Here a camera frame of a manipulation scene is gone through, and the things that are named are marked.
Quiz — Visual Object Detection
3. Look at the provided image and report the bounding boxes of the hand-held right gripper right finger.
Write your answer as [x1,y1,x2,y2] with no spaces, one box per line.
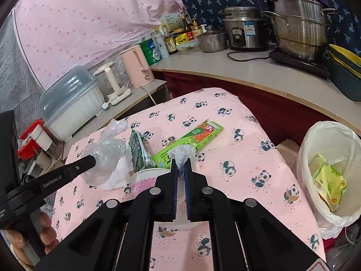
[183,158,331,271]

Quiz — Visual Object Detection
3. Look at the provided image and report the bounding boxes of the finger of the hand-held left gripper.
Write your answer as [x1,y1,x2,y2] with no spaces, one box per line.
[63,154,97,179]

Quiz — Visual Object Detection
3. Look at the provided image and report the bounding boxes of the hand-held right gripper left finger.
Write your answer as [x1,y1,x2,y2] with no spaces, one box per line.
[34,158,181,271]

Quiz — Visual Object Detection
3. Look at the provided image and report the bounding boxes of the clear plastic bag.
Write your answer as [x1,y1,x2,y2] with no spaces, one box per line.
[81,119,129,187]

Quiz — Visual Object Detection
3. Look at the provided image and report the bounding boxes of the white wrapper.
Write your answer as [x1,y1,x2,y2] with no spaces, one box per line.
[168,146,202,231]

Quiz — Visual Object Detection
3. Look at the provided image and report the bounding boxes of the bin with white liner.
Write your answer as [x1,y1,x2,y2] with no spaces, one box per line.
[296,121,361,239]

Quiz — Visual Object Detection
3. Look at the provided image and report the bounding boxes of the yellow green snack packet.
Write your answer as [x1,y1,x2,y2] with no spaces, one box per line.
[309,154,348,213]

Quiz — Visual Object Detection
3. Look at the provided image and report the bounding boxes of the person's left hand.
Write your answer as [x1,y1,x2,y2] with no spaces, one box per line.
[4,212,60,264]

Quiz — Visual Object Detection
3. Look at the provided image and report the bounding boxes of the pink white paper bowl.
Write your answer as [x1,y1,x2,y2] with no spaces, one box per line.
[131,167,173,197]

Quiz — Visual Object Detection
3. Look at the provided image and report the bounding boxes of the small green drink carton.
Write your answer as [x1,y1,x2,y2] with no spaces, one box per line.
[128,129,157,173]

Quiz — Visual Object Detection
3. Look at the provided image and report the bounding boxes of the flat green carton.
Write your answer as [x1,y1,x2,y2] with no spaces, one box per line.
[151,119,224,170]

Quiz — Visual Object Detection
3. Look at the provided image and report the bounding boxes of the black box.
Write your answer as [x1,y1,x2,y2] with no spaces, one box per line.
[0,110,22,194]

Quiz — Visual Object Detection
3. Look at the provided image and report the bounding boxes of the white dish box with lid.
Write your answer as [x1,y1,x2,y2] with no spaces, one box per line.
[39,65,104,142]

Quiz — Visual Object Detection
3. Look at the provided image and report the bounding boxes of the red white container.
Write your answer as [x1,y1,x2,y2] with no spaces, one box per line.
[17,119,53,159]

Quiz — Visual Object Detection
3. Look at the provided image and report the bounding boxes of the pink panda print cloth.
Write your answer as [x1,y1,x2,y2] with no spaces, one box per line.
[52,87,328,271]

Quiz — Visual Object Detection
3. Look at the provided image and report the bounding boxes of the red cloth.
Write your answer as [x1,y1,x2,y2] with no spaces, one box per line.
[154,70,351,149]

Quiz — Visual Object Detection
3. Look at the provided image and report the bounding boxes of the pink electric kettle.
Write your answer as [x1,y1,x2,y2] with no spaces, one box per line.
[120,44,155,89]

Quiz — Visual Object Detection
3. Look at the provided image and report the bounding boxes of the grey patterned cloth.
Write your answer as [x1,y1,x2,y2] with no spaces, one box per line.
[0,13,43,114]

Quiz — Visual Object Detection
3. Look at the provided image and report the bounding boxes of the green can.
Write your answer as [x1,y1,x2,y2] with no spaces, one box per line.
[139,38,163,63]

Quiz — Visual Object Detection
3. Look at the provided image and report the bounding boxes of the white bottle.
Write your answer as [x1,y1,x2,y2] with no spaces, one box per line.
[153,28,170,59]

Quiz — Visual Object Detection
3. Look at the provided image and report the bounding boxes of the yellow food container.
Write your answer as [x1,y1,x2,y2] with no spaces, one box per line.
[175,32,199,54]

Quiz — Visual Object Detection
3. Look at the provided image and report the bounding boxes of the dark sauce bottle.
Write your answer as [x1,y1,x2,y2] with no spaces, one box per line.
[164,25,179,55]

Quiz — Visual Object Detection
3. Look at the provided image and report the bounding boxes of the small steel pot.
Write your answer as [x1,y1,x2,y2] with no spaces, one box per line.
[196,25,229,54]

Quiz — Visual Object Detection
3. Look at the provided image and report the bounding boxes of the slim dark bottle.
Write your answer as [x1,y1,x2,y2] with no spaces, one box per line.
[182,15,195,42]

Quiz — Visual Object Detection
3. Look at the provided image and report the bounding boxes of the yellow pump bottle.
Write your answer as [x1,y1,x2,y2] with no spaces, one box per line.
[190,18,202,39]

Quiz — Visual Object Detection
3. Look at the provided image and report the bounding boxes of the white green box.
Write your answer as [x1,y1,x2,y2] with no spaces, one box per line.
[159,12,185,33]

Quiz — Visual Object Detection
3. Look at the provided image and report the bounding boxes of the black induction cooktop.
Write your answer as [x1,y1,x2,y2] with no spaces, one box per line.
[269,47,332,80]

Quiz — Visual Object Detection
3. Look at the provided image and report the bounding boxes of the steel rice cooker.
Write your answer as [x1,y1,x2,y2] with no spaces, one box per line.
[222,6,269,52]

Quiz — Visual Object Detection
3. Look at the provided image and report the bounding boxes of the blue basin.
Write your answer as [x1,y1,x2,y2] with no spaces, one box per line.
[329,51,361,103]

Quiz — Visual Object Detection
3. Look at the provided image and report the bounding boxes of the steel steamer pot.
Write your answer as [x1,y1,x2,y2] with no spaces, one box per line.
[262,0,339,63]

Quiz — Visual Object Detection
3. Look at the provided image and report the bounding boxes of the yellow basin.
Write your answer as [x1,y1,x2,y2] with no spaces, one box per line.
[328,44,361,80]

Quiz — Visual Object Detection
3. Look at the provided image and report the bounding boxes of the glass kettle with white handle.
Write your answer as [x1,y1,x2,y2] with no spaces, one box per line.
[92,61,133,107]

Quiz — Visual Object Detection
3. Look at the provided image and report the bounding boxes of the black power cable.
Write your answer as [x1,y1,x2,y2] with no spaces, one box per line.
[227,43,277,62]

